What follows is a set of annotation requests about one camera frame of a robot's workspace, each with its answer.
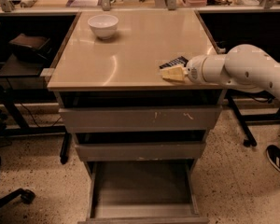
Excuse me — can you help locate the black table leg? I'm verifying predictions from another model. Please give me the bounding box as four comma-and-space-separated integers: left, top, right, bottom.
227, 94, 257, 147

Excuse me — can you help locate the white ceramic bowl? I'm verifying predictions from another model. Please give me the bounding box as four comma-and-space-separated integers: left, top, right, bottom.
88, 14, 119, 39

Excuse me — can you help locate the black box on shelf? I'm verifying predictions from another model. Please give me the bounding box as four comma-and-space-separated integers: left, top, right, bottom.
8, 34, 51, 63

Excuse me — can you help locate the grey open bottom drawer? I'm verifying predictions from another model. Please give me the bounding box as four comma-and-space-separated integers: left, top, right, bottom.
78, 160, 209, 224

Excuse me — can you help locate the grey middle drawer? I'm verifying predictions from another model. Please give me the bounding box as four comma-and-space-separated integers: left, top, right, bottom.
75, 142, 206, 161

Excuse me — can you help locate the grey drawer cabinet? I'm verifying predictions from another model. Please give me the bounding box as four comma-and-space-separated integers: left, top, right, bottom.
47, 8, 235, 224

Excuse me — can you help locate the blue rxbar blueberry wrapper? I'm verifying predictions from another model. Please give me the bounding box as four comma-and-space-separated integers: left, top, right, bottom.
159, 56, 189, 69

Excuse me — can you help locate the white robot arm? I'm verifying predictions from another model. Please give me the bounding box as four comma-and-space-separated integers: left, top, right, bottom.
160, 44, 280, 102

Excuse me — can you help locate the grey top drawer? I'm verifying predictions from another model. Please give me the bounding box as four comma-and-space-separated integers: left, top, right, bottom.
59, 105, 221, 133

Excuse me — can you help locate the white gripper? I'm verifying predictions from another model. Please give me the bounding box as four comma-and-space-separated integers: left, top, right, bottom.
160, 55, 206, 84

